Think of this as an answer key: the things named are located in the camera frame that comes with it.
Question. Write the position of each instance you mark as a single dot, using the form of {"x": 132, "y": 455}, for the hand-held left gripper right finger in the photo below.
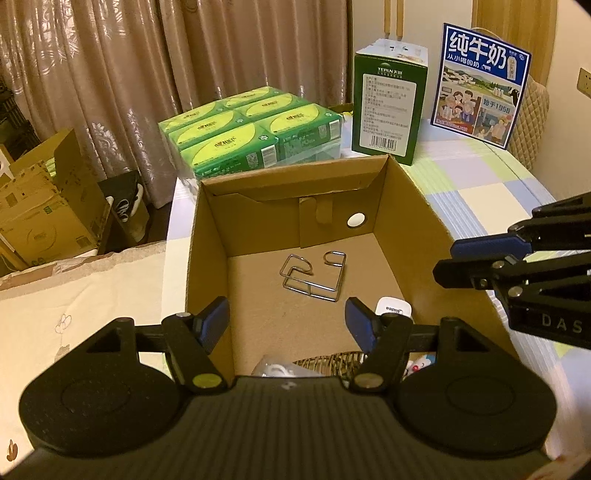
{"x": 361, "y": 323}

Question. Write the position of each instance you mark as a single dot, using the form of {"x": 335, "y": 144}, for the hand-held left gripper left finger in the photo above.
{"x": 214, "y": 323}

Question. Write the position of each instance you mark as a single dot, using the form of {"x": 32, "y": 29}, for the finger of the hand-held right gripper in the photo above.
{"x": 485, "y": 247}
{"x": 471, "y": 272}

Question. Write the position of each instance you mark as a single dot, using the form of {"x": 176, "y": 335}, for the white power adapter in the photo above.
{"x": 392, "y": 308}

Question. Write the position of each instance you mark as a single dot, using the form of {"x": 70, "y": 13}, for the patterned hair claw clip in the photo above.
{"x": 332, "y": 364}

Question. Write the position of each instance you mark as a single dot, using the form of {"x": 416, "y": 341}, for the red figurine toy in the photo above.
{"x": 419, "y": 364}

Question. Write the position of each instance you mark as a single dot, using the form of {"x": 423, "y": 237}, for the clear box with blue label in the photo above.
{"x": 277, "y": 367}

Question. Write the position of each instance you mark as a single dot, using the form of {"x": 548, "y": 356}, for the brown cardboard box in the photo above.
{"x": 286, "y": 221}

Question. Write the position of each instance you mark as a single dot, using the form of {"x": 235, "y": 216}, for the chair with quilted cover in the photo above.
{"x": 531, "y": 124}

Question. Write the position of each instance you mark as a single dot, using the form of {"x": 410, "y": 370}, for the blue milk carton case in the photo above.
{"x": 480, "y": 87}

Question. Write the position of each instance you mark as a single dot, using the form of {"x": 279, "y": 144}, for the green milk carton case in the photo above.
{"x": 388, "y": 106}

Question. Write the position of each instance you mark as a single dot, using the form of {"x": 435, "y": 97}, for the green tissue multipack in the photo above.
{"x": 244, "y": 129}

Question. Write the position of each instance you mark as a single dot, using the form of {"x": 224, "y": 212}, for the stacked flattened cardboard boxes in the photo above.
{"x": 46, "y": 212}

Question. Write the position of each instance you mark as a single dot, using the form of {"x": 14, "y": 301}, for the wooden panel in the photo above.
{"x": 512, "y": 27}

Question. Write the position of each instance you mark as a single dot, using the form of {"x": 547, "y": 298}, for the wooden slats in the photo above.
{"x": 392, "y": 18}

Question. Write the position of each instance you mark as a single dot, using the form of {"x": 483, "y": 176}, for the beige patterned curtain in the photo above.
{"x": 138, "y": 69}

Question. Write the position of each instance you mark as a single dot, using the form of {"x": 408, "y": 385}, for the beige wall socket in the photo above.
{"x": 585, "y": 83}

